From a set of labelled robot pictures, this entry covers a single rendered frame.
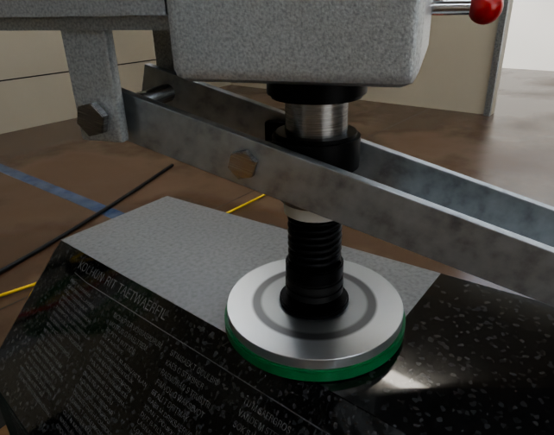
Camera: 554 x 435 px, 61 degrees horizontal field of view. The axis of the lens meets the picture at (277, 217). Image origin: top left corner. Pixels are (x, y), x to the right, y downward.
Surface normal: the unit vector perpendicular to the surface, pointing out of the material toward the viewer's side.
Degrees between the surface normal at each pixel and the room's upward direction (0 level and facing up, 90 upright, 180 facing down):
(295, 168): 90
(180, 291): 0
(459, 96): 90
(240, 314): 0
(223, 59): 90
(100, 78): 90
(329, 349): 0
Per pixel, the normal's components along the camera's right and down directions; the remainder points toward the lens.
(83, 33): -0.31, 0.41
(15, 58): 0.79, 0.25
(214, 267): -0.02, -0.91
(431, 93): -0.61, 0.35
